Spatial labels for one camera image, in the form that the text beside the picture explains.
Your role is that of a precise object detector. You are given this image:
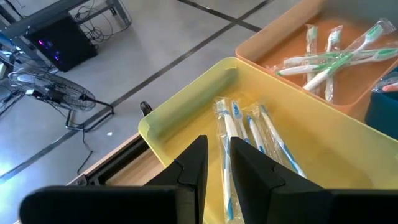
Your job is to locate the yellow plastic bin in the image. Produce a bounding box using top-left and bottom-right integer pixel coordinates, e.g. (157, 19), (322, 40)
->
(138, 57), (398, 224)

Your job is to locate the orange plastic bin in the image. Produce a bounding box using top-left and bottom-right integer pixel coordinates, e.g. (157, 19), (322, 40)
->
(235, 0), (398, 122)

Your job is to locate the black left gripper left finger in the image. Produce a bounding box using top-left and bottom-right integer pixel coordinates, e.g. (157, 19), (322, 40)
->
(19, 134), (208, 224)

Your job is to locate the black computer tower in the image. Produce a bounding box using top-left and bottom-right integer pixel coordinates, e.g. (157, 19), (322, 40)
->
(26, 14), (99, 73)

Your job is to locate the pink toothbrush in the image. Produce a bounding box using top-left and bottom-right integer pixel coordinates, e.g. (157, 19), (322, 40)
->
(371, 76), (398, 93)

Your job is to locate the small teal plastic bin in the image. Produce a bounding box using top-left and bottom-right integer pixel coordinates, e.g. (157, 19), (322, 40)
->
(365, 67), (398, 141)

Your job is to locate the black aluminium table frame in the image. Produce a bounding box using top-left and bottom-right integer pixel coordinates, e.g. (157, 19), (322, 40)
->
(67, 136), (165, 187)

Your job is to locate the blue white toothbrush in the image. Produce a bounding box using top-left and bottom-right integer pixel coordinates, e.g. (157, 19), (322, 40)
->
(214, 98), (243, 224)

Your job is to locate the black fan power cable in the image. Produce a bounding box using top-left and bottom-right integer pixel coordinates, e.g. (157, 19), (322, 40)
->
(76, 129), (94, 175)

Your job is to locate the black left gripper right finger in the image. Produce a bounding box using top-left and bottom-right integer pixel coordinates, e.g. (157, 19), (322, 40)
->
(229, 136), (398, 224)

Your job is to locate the black floor fan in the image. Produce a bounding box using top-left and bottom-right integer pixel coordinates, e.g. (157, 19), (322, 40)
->
(7, 67), (115, 132)

